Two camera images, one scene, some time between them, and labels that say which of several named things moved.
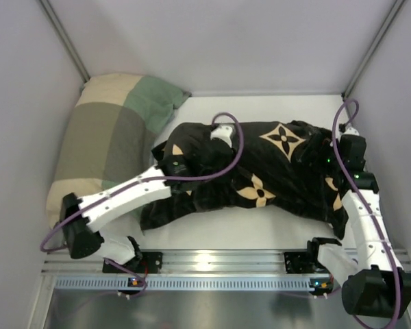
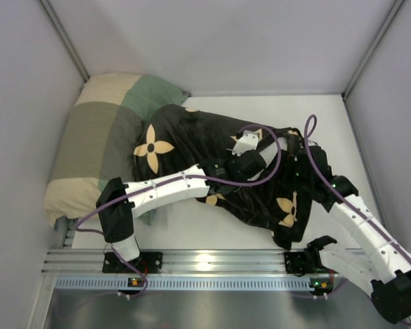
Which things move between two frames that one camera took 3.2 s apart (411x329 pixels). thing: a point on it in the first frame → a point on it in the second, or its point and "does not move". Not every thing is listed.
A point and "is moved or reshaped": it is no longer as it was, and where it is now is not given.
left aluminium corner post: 65,40 does not move
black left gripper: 214,151 → 292,143
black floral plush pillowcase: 281,164 is moved or reshaped
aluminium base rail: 198,263 does not move
